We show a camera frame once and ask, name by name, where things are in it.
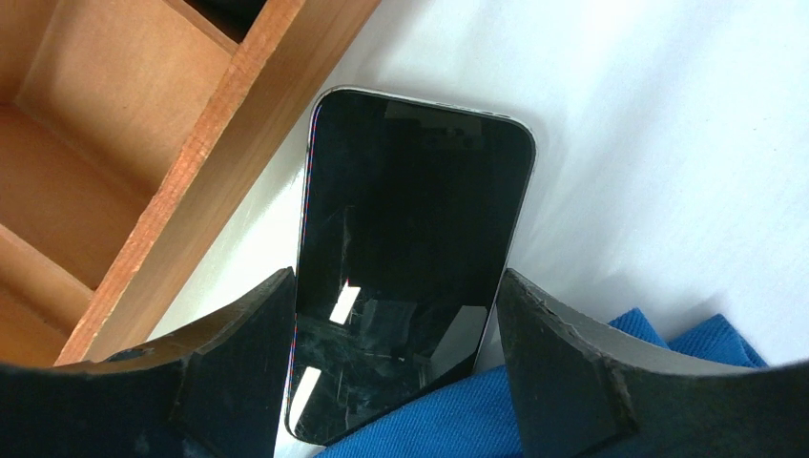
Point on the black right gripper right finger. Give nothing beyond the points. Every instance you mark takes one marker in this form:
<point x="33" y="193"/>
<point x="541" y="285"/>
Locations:
<point x="581" y="388"/>

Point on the wooden compartment tray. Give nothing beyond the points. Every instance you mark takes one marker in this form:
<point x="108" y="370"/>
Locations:
<point x="130" y="133"/>

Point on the blue cloth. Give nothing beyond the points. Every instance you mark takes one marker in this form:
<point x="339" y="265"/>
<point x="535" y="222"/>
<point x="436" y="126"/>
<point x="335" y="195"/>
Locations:
<point x="475" y="417"/>

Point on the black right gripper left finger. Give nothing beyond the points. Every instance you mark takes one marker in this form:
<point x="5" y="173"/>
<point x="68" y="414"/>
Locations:
<point x="212" y="388"/>

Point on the black phone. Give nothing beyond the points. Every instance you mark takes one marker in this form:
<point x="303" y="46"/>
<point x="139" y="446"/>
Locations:
<point x="408" y="215"/>

